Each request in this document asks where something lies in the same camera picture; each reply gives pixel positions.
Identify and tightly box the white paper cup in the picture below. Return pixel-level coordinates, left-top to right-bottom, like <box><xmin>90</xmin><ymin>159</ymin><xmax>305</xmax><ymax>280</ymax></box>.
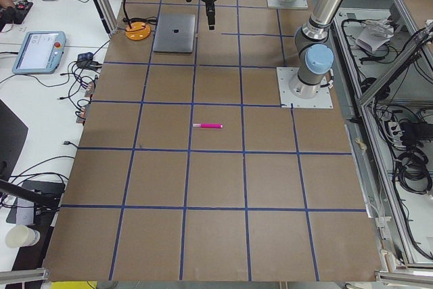
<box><xmin>5</xmin><ymin>225</ymin><xmax>41</xmax><ymax>248</ymax></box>

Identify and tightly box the person forearm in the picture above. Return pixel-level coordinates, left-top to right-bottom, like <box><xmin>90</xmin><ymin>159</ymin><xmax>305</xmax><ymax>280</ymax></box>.
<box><xmin>0</xmin><ymin>0</ymin><xmax>15</xmax><ymax>9</ymax></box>

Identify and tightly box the pink pen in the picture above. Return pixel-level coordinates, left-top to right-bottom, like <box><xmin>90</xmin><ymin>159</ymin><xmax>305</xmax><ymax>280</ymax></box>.
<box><xmin>192</xmin><ymin>123</ymin><xmax>223</xmax><ymax>129</ymax></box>

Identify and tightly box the teach pendant tablet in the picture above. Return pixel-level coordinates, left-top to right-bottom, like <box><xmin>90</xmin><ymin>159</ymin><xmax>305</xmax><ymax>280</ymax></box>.
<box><xmin>12</xmin><ymin>31</ymin><xmax>66</xmax><ymax>74</ymax></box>

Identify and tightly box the silver laptop notebook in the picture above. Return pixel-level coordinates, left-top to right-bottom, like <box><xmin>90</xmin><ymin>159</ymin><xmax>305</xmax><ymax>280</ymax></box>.
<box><xmin>153</xmin><ymin>13</ymin><xmax>196</xmax><ymax>53</ymax></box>

